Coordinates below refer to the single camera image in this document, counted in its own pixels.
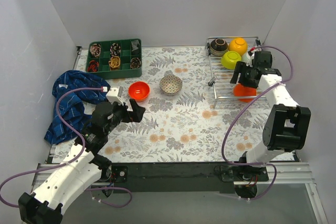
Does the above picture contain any rolled tie brown black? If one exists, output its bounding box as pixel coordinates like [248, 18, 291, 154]
[130, 57, 142, 69]

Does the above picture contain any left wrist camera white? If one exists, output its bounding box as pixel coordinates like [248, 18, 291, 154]
[106, 86, 123, 105]

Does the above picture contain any patterned brown white bowl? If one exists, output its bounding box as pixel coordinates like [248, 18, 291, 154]
[160, 74, 183, 95]

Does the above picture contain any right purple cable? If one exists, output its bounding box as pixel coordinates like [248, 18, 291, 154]
[222, 46, 294, 201]

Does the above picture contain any blue plaid shirt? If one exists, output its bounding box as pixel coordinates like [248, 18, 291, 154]
[44, 70, 110, 145]

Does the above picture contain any green compartment tray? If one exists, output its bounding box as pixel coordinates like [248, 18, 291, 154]
[85, 38, 142, 80]

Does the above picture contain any metal dish rack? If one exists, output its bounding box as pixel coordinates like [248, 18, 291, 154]
[205, 36, 256, 107]

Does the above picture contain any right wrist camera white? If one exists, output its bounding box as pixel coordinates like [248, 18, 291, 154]
[242, 51, 255, 67]

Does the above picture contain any rolled tie red black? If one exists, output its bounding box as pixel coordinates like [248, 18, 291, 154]
[87, 60, 99, 72]

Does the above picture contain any rolled tie pink brown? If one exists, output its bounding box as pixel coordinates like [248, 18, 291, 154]
[89, 43, 101, 58]

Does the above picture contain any yellow orange bowl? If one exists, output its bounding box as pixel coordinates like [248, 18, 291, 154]
[228, 37, 248, 56]

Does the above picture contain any rolled tie dark grey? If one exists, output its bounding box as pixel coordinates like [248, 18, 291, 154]
[131, 40, 141, 55]

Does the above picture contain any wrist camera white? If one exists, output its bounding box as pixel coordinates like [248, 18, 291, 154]
[106, 86, 123, 105]
[242, 51, 255, 67]

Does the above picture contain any purple cable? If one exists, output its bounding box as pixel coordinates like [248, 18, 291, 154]
[0, 87, 133, 208]
[222, 46, 294, 201]

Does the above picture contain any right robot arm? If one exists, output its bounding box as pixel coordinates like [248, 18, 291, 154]
[230, 50, 311, 181]

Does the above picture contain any rolled tie black dotted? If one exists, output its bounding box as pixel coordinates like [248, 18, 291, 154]
[110, 42, 121, 56]

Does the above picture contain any rolled tie yellow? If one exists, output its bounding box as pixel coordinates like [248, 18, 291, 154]
[108, 56, 121, 71]

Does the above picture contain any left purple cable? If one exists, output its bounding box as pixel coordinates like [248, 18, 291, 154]
[0, 87, 133, 208]

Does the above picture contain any pale green bowl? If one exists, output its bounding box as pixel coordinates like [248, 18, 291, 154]
[241, 52, 254, 63]

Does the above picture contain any black brown bowl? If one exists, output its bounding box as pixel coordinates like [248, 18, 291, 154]
[209, 38, 228, 57]

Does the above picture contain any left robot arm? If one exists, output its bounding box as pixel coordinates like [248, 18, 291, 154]
[18, 99, 145, 223]

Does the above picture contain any lime green bowl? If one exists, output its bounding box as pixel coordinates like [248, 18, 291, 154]
[220, 51, 242, 70]

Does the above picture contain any floral table mat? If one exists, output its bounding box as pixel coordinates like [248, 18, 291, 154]
[51, 46, 296, 163]

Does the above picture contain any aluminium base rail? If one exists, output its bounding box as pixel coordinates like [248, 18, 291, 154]
[31, 162, 329, 187]

